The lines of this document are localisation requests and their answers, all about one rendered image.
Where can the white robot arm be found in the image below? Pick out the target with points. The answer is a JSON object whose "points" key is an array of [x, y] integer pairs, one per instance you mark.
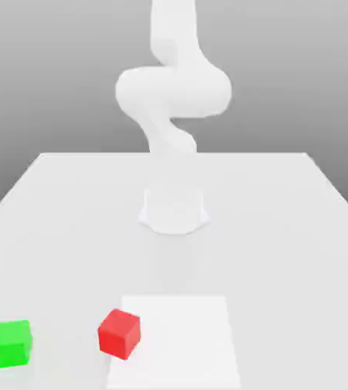
{"points": [[173, 91]]}

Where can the small red cube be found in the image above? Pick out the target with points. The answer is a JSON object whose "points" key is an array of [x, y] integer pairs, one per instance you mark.
{"points": [[117, 335]]}

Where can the small green cube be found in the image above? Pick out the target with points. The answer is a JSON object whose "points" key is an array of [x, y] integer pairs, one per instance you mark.
{"points": [[9, 345]]}

